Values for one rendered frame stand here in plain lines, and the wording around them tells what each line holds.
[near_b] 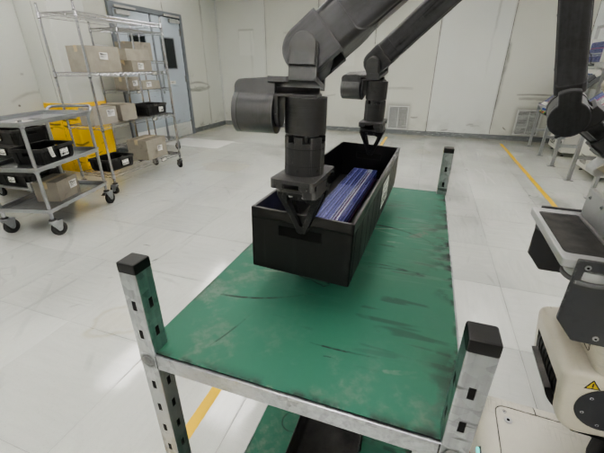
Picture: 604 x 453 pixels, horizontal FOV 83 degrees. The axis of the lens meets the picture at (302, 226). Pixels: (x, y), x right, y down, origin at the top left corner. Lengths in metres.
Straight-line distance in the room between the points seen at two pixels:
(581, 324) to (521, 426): 0.73
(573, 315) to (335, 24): 0.61
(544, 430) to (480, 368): 1.10
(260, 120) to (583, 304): 0.61
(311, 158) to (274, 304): 0.27
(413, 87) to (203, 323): 7.47
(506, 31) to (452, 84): 1.15
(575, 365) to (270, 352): 0.61
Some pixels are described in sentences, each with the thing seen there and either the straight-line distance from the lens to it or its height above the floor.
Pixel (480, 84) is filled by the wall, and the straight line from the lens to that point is 7.89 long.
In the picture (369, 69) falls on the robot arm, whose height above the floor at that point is 1.32.
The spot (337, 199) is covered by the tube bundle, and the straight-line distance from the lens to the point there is 0.79.
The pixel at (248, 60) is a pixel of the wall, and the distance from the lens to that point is 8.81.
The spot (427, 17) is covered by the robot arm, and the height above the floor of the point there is 1.43.
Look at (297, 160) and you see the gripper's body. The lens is 0.48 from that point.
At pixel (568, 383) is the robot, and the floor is 0.77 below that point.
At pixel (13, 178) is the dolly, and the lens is 4.82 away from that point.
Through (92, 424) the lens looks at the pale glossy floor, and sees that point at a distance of 1.84.
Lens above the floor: 1.33
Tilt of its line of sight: 25 degrees down
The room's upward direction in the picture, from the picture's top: straight up
